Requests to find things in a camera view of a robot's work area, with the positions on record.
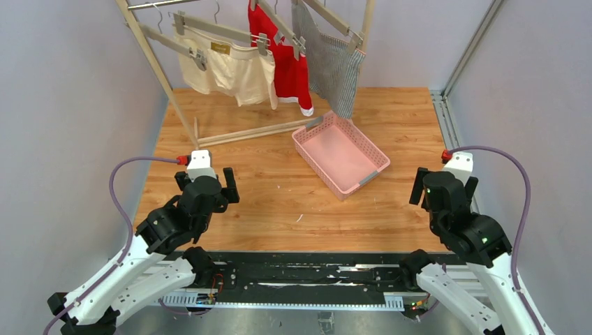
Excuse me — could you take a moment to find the wooden clip hanger cream underwear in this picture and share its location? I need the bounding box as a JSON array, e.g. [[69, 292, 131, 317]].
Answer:
[[170, 10, 269, 56]]

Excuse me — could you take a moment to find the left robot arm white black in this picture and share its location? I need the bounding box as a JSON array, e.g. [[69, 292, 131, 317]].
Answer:
[[47, 167, 239, 334]]

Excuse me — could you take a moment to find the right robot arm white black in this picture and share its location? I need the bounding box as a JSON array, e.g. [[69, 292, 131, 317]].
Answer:
[[399, 167, 553, 334]]

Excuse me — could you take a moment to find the grey striped underwear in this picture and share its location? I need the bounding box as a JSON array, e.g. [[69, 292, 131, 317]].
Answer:
[[291, 1, 366, 119]]

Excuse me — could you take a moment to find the wooden clip hanger striped underwear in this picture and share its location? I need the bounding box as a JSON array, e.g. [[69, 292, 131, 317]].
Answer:
[[303, 0, 364, 53]]

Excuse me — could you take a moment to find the wooden clip hanger red underwear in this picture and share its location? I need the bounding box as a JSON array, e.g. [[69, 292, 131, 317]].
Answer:
[[250, 0, 306, 59]]

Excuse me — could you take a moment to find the pink plastic basket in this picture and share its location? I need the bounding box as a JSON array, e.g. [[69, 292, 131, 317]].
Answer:
[[292, 111, 390, 201]]

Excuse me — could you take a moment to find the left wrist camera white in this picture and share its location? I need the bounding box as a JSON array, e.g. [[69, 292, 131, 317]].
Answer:
[[186, 149, 217, 181]]

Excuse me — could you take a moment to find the wooden clothes rack frame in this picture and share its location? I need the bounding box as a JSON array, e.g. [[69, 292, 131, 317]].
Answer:
[[115, 0, 375, 149]]

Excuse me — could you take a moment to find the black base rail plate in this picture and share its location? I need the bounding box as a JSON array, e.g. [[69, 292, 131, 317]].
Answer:
[[157, 252, 427, 311]]

